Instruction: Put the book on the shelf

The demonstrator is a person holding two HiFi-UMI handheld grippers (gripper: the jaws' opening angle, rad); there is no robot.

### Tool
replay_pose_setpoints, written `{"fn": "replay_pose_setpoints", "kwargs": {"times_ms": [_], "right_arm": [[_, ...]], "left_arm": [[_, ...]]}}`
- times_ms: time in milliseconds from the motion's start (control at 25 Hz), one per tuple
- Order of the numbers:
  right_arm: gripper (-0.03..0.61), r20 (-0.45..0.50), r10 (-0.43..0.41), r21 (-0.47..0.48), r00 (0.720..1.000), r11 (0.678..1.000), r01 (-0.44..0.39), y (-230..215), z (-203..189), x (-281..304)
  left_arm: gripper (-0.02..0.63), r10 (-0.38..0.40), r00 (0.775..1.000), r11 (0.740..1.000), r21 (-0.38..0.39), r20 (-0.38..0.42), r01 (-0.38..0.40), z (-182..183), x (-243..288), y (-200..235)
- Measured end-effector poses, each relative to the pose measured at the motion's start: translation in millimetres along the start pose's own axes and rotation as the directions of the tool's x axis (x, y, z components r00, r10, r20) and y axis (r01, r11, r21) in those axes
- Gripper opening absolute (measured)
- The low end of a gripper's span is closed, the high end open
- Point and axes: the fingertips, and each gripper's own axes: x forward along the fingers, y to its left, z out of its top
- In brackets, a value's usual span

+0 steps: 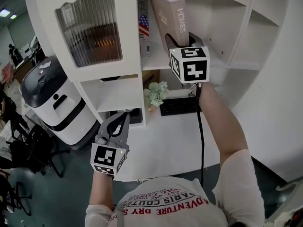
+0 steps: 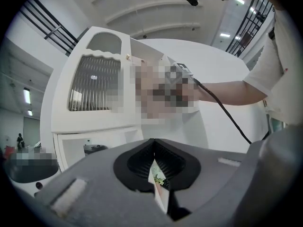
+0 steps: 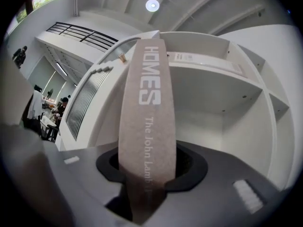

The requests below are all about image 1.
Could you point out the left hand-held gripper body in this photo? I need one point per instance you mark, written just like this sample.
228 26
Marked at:
104 157

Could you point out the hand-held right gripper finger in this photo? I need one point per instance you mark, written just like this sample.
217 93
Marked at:
171 42
195 41

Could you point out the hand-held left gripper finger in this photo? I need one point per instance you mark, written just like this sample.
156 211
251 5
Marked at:
104 129
125 136

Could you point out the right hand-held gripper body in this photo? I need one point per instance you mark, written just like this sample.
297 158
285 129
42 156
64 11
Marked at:
191 65

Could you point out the pink hardcover book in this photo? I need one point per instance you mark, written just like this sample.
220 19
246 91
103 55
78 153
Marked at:
170 15

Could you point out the person's right forearm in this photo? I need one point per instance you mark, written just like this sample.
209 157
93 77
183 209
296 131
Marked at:
225 126

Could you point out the person's left forearm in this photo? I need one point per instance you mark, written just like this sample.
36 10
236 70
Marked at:
101 190

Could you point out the flag print book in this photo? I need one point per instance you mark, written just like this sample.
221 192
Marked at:
143 25

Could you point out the black tissue box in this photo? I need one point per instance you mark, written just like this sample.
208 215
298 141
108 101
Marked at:
136 117

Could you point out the white shelf unit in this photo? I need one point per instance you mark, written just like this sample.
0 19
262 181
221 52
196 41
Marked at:
165 138

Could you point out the brown cardboard box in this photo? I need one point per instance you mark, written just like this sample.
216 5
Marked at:
150 77

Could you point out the black keyboard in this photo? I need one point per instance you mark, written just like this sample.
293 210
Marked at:
177 106

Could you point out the pale green artificial flowers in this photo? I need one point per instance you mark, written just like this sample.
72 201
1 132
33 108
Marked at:
156 93

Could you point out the white and black service robot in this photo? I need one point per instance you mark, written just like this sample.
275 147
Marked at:
59 107

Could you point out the black office chair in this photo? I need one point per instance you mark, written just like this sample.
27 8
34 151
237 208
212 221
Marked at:
45 145

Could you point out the person's white printed t-shirt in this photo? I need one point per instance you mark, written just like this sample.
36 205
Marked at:
170 204

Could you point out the ribbed glass cabinet door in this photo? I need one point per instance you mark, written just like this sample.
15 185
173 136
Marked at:
90 32

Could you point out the white paper sheet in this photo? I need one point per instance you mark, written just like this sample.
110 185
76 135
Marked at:
45 64

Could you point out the pink chair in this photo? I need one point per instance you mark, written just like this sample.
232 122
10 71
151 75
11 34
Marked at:
6 73

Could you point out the ceiling light panel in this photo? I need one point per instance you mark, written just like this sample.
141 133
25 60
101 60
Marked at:
4 12
13 16

